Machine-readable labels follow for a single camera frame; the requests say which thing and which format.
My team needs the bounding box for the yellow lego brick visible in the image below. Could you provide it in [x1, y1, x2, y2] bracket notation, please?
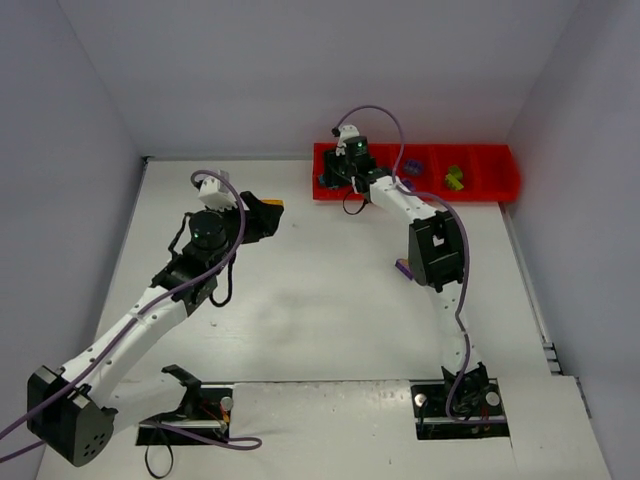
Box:
[262, 199, 284, 207]

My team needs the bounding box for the lilac rounded lego plate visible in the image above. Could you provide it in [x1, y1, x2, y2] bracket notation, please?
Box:
[402, 179, 415, 191]

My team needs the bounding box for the purple curved lego brick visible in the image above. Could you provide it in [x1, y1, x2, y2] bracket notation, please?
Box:
[402, 159, 424, 177]

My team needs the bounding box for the lime green small lego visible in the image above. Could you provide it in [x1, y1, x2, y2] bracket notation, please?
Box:
[444, 174, 464, 191]

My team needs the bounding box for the lime green lego brick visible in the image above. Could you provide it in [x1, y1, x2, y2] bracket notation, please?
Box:
[448, 165, 463, 180]

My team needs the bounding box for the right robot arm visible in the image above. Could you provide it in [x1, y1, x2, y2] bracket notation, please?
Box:
[323, 125, 489, 423]

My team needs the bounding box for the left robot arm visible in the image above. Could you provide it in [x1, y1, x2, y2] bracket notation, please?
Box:
[26, 191, 284, 467]

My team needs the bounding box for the red divided sorting bin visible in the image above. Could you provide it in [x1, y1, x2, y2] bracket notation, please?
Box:
[311, 142, 522, 203]

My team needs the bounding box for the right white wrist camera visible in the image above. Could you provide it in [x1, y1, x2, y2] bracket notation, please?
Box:
[331, 124, 360, 156]

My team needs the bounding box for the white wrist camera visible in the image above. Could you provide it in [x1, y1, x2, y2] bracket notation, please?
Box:
[197, 175, 237, 212]
[331, 124, 360, 156]

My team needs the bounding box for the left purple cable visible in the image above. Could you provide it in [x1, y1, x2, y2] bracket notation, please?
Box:
[0, 169, 262, 461]

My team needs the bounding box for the purple cable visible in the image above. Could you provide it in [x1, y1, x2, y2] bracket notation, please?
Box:
[334, 104, 474, 424]
[0, 169, 262, 461]

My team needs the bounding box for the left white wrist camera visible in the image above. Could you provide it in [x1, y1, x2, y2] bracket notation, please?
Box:
[197, 175, 237, 212]

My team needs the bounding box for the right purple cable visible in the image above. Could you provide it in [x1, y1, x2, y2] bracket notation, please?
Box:
[334, 104, 474, 424]

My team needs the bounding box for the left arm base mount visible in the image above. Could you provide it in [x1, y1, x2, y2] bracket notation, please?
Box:
[135, 365, 234, 446]

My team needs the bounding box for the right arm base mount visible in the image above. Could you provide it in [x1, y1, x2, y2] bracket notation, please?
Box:
[410, 379, 510, 441]

